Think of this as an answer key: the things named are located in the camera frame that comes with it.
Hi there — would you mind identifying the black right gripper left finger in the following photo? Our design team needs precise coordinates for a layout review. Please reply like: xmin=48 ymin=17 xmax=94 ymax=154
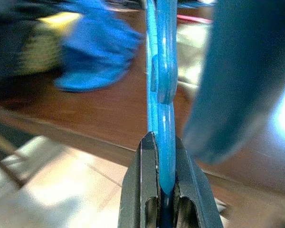
xmin=117 ymin=132 xmax=162 ymax=228

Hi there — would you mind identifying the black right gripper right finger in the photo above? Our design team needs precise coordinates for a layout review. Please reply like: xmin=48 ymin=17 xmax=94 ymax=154
xmin=172 ymin=135 xmax=225 ymax=228

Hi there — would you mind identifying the blue plastic hanger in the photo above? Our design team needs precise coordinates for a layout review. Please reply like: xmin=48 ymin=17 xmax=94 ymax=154
xmin=144 ymin=0 xmax=178 ymax=228

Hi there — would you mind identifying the dark navy knit garment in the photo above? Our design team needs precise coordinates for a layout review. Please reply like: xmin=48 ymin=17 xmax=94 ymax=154
xmin=182 ymin=0 xmax=285 ymax=165

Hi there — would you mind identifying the dark brown wooden table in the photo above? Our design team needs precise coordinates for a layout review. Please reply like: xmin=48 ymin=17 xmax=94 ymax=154
xmin=0 ymin=7 xmax=285 ymax=195

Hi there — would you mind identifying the bright blue garment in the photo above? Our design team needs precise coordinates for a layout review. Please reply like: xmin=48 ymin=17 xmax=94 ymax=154
xmin=53 ymin=2 xmax=144 ymax=93

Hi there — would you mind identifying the pink pen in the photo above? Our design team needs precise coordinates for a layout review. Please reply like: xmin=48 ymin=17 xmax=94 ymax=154
xmin=177 ymin=14 xmax=213 ymax=24

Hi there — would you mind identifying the yellow garment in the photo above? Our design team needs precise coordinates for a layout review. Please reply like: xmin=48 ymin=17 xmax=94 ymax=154
xmin=21 ymin=11 xmax=83 ymax=72

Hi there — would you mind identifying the black garment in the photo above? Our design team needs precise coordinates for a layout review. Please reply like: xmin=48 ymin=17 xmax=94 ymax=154
xmin=0 ymin=0 xmax=69 ymax=81

